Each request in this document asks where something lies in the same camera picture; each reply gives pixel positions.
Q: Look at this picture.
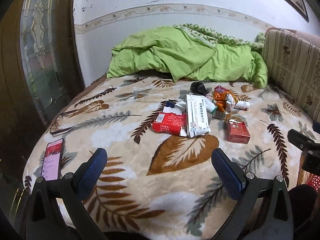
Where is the red plastic basket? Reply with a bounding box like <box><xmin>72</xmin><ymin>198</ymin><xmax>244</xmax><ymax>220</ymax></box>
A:
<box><xmin>307</xmin><ymin>174</ymin><xmax>320</xmax><ymax>193</ymax></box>

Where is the red torn medicine box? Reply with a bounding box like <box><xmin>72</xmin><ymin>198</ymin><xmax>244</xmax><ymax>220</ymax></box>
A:
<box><xmin>151</xmin><ymin>112</ymin><xmax>187</xmax><ymax>137</ymax></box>

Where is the black crumpled plastic bag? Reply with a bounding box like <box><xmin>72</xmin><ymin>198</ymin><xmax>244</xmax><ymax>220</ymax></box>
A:
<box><xmin>190</xmin><ymin>81</ymin><xmax>209</xmax><ymax>96</ymax></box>

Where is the green quilt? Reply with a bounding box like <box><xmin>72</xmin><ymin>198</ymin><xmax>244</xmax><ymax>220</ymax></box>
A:
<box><xmin>106</xmin><ymin>23</ymin><xmax>268</xmax><ymax>89</ymax></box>

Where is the teal white small box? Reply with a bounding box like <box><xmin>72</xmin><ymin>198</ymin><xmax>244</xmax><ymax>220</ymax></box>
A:
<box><xmin>204</xmin><ymin>97</ymin><xmax>217</xmax><ymax>114</ymax></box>

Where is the white long medicine box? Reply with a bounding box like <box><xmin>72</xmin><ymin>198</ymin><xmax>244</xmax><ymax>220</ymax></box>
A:
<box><xmin>186</xmin><ymin>94</ymin><xmax>211</xmax><ymax>138</ymax></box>

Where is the smartphone with pink screen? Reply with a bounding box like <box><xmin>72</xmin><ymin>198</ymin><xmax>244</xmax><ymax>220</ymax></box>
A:
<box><xmin>41</xmin><ymin>138</ymin><xmax>65</xmax><ymax>181</ymax></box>

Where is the orange white snack bag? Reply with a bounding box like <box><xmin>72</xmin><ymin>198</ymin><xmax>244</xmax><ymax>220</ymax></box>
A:
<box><xmin>213</xmin><ymin>91</ymin><xmax>236</xmax><ymax>113</ymax></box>

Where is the wooden door with glass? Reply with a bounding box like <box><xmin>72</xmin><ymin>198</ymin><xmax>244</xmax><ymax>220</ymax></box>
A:
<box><xmin>1</xmin><ymin>0</ymin><xmax>84</xmax><ymax>139</ymax></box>

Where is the red pink crumpled wrapper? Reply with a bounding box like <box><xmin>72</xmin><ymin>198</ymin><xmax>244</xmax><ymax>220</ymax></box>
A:
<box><xmin>214</xmin><ymin>85</ymin><xmax>228</xmax><ymax>94</ymax></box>

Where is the red cigarette pack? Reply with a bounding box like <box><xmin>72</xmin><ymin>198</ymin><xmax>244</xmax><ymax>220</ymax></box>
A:
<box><xmin>227</xmin><ymin>119</ymin><xmax>251</xmax><ymax>144</ymax></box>

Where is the striped floral headboard cushion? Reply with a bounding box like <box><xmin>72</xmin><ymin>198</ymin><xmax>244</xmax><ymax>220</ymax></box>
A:
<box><xmin>263</xmin><ymin>28</ymin><xmax>320</xmax><ymax>122</ymax></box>

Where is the leaf pattern bed blanket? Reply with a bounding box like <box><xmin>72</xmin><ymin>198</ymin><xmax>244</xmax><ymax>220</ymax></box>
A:
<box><xmin>23</xmin><ymin>75</ymin><xmax>319</xmax><ymax>239</ymax></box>

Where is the white small bottle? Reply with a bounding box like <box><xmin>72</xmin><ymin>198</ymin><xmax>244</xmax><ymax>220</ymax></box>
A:
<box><xmin>234</xmin><ymin>101</ymin><xmax>250</xmax><ymax>111</ymax></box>

